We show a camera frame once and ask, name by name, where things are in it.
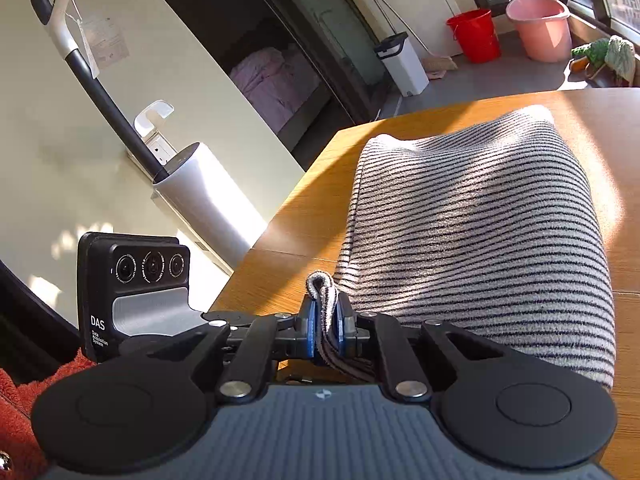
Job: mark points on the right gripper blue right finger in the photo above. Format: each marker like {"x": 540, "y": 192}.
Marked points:
{"x": 345, "y": 325}

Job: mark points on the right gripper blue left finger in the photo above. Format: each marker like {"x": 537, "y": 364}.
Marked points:
{"x": 307, "y": 327}

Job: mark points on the striped beige knit garment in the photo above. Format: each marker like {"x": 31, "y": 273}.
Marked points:
{"x": 491, "y": 229}

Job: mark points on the white stick vacuum cleaner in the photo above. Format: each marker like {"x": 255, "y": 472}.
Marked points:
{"x": 193, "y": 183}

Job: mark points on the red fuzzy cloth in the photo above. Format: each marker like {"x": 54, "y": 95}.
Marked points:
{"x": 21, "y": 455}

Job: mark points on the bed with pink bedding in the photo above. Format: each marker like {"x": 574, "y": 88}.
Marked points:
{"x": 284, "y": 89}

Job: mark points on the white trash bin black lid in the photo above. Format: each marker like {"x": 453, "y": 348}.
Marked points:
{"x": 401, "y": 61}

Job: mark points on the red plastic bucket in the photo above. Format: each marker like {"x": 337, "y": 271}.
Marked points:
{"x": 476, "y": 35}

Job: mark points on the pink plastic bucket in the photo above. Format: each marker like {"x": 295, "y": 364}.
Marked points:
{"x": 543, "y": 28}

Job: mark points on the light green plush slipper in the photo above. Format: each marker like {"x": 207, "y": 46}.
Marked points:
{"x": 621, "y": 58}

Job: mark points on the white wall hook socket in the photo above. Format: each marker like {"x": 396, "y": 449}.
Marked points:
{"x": 149, "y": 123}

